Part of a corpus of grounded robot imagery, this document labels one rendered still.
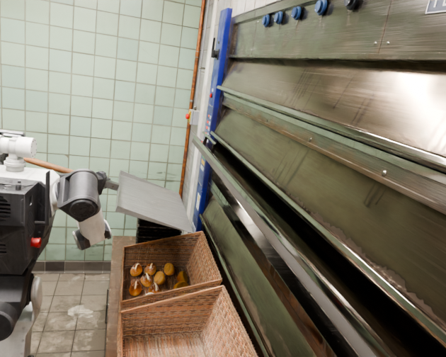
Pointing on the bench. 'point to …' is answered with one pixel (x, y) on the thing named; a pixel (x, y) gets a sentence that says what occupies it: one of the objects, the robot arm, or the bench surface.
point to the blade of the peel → (151, 202)
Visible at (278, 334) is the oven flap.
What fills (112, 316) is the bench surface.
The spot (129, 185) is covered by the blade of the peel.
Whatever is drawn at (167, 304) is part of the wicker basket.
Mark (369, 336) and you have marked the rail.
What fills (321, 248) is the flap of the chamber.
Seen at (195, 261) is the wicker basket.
